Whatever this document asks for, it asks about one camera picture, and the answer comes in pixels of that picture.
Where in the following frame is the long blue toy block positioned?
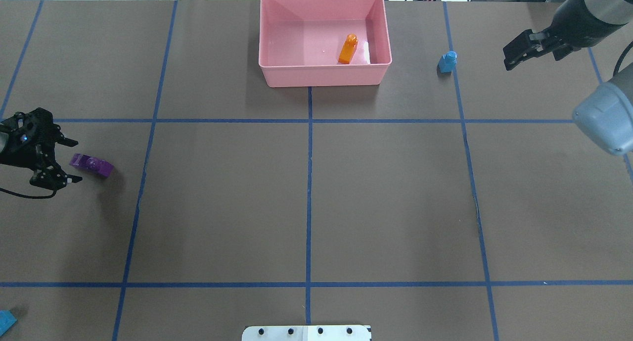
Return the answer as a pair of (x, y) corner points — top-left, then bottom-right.
(0, 310), (17, 337)

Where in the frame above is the orange toy block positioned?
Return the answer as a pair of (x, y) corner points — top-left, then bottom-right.
(337, 33), (358, 64)

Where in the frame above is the pink plastic box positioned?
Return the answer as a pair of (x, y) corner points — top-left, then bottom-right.
(258, 0), (393, 88)

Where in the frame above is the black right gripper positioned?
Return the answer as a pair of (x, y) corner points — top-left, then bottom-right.
(503, 4), (601, 71)

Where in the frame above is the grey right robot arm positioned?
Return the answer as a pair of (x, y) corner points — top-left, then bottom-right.
(502, 0), (633, 156)

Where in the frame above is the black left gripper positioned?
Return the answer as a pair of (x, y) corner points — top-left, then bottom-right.
(0, 108), (82, 191)

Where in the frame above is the purple toy block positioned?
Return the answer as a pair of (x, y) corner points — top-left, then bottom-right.
(69, 153), (114, 177)

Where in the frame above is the white mounting base plate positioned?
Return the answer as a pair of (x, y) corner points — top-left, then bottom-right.
(241, 324), (372, 341)

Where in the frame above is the small blue toy block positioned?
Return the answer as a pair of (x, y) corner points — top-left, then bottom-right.
(437, 50), (457, 74)

